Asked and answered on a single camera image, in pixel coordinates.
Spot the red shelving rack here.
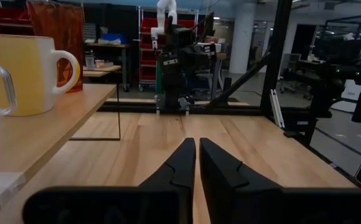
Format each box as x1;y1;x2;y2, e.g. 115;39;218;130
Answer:
138;5;200;93

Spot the black metal table frame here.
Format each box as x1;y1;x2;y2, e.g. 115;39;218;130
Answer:
98;0;357;177

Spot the wooden shelf with black legs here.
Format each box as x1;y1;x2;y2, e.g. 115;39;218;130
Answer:
0;83;122;223

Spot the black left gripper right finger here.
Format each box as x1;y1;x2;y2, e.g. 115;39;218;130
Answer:
199;138;361;224

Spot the black background robot station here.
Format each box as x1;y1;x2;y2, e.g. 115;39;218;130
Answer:
309;18;361;125

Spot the blue box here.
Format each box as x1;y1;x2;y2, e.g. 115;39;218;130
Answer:
100;32;128;46

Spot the wooden background table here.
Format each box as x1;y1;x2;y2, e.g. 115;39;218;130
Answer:
82;42;131;93

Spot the white pillar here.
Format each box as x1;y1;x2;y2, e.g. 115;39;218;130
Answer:
228;0;256;75

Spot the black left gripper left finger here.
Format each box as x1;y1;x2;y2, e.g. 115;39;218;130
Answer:
22;138;197;224

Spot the yellow and white mug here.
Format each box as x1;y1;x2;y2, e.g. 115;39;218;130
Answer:
0;33;82;118

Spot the white bracket strip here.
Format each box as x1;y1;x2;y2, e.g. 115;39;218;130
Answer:
268;88;286;129

